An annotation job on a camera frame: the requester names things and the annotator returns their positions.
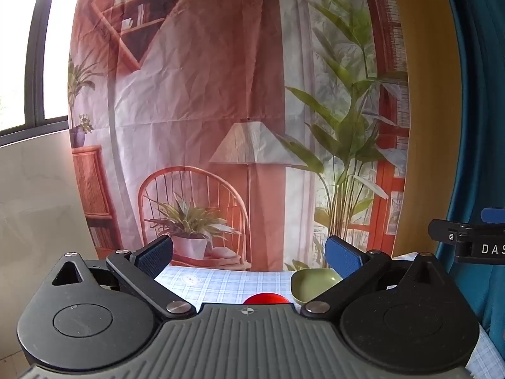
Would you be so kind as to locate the green bowl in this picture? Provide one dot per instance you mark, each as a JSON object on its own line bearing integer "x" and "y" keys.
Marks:
{"x": 315, "y": 280}

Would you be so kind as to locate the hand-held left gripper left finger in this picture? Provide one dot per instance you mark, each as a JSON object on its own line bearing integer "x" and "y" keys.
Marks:
{"x": 154, "y": 253}

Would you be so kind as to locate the dark window frame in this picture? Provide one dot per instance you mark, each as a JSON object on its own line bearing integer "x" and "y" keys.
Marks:
{"x": 35, "y": 47}

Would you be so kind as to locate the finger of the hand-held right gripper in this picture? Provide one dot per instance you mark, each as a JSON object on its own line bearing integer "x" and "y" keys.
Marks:
{"x": 449, "y": 229}
{"x": 492, "y": 215}

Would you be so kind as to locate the red bowl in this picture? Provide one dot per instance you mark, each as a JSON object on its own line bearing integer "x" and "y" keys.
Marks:
{"x": 265, "y": 298}

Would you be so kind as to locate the blue curtain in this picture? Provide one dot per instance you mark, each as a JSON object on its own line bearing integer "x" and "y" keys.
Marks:
{"x": 479, "y": 106}

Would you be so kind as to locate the blue checkered tablecloth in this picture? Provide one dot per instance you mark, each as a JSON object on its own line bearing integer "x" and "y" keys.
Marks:
{"x": 227, "y": 284}

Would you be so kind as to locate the printed room backdrop cloth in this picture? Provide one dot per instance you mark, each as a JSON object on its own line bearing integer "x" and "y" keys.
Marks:
{"x": 221, "y": 98}

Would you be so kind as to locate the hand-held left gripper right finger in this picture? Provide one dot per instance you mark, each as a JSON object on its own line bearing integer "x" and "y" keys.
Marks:
{"x": 342, "y": 256}

